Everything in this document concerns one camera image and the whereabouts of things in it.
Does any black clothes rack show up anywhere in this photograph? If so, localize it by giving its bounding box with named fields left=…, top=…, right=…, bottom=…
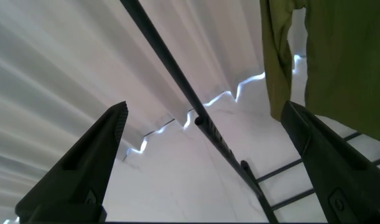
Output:
left=119, top=0, right=380, bottom=224

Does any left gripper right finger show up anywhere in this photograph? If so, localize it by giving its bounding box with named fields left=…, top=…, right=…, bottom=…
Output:
left=280, top=100, right=380, bottom=222

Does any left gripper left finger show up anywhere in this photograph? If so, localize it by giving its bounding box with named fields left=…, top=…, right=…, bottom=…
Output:
left=14, top=101, right=129, bottom=222

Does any white curtain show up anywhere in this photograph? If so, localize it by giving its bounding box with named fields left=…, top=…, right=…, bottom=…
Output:
left=0, top=0, right=307, bottom=220

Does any green long-sleeved shirt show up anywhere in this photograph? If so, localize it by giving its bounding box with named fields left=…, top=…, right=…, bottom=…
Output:
left=259, top=0, right=380, bottom=144

